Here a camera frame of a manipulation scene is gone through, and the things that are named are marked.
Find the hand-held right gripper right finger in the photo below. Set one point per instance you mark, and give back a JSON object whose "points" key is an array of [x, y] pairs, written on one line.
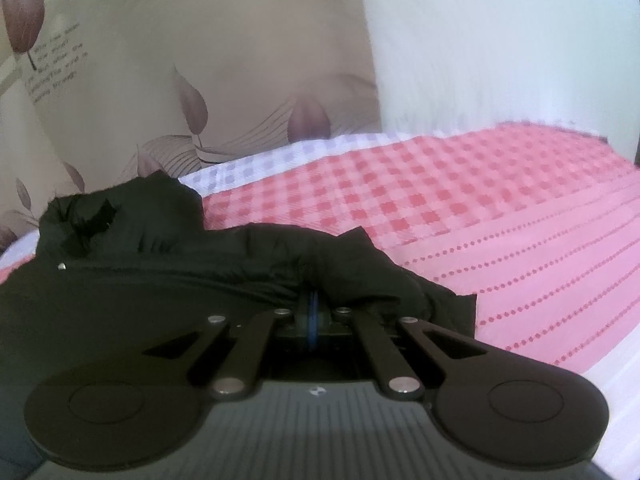
{"points": [[325, 320]]}

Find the beige leaf print curtain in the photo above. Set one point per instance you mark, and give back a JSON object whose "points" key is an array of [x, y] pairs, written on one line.
{"points": [[200, 35]]}

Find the black jacket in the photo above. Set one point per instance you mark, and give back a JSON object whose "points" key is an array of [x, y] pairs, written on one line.
{"points": [[150, 270]]}

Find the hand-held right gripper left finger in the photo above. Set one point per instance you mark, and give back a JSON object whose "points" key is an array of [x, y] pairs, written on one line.
{"points": [[300, 320]]}

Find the pink checkered bedsheet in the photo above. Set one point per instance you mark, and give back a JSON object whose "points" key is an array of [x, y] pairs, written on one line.
{"points": [[500, 210]]}

